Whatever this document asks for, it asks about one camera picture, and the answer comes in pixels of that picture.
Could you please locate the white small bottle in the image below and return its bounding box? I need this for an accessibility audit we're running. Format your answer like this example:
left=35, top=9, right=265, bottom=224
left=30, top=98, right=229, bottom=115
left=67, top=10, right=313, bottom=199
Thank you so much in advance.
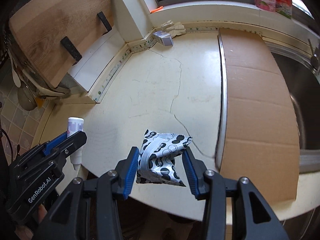
left=67, top=117, right=85, bottom=171

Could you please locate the black white patterned wrapper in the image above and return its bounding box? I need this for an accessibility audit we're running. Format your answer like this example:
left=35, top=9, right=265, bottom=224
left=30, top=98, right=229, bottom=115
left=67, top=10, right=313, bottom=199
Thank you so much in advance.
left=136, top=129, right=192, bottom=187

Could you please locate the person left hand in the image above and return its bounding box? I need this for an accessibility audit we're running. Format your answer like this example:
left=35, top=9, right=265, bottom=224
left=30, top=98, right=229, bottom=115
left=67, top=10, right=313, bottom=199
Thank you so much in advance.
left=15, top=204, right=47, bottom=240

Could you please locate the brown cardboard sheet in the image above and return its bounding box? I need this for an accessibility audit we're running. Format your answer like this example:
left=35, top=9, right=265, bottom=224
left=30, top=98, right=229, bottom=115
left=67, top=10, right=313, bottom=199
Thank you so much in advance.
left=220, top=29, right=300, bottom=203

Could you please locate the wooden cutting board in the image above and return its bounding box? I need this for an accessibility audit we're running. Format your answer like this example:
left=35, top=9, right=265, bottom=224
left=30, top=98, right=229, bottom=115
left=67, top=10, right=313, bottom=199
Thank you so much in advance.
left=9, top=0, right=113, bottom=88

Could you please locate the small purple white box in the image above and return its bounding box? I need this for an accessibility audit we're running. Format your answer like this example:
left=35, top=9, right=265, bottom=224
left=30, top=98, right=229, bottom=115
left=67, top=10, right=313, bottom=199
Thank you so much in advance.
left=153, top=30, right=173, bottom=46

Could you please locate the crumpled white tissue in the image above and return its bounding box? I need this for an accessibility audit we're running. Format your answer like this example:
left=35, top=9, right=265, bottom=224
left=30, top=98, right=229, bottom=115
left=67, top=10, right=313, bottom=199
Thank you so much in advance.
left=161, top=20, right=186, bottom=38

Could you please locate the stainless steel sink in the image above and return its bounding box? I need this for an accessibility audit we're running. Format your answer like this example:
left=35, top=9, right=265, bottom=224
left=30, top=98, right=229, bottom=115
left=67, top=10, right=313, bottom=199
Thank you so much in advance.
left=266, top=42, right=320, bottom=174

